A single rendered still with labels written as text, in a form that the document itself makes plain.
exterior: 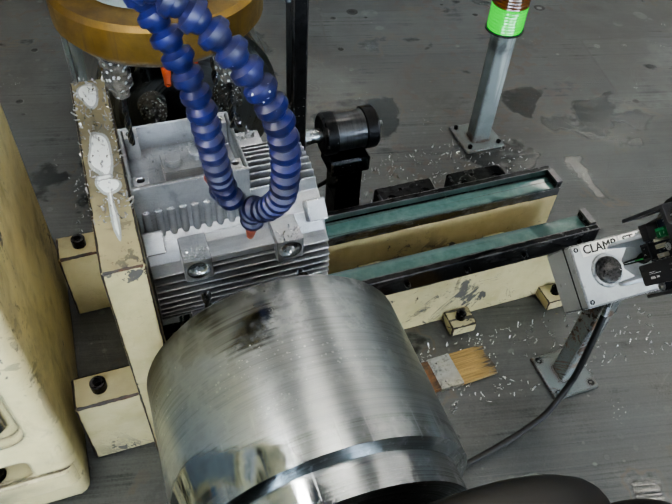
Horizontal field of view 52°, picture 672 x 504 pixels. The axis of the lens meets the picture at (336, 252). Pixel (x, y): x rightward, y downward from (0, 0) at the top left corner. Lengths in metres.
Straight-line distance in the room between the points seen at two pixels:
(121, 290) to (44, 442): 0.21
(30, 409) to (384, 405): 0.36
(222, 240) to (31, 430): 0.27
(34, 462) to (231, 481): 0.35
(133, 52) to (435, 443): 0.38
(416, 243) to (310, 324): 0.50
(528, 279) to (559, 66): 0.68
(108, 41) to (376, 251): 0.56
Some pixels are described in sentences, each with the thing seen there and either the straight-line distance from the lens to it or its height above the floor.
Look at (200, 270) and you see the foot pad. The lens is 0.74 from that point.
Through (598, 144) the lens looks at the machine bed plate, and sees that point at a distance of 1.42.
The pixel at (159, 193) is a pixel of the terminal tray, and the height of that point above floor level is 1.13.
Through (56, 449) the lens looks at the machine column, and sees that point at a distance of 0.80.
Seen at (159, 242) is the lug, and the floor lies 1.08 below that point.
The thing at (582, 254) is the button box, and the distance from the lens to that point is 0.78.
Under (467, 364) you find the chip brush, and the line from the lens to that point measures 0.98.
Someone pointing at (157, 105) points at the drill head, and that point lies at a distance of 0.93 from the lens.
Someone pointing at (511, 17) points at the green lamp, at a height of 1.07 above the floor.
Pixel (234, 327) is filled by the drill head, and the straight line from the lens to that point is 0.56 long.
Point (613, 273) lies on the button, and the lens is 0.79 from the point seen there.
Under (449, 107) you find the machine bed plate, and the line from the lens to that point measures 1.41.
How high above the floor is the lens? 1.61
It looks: 48 degrees down
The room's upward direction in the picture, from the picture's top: 4 degrees clockwise
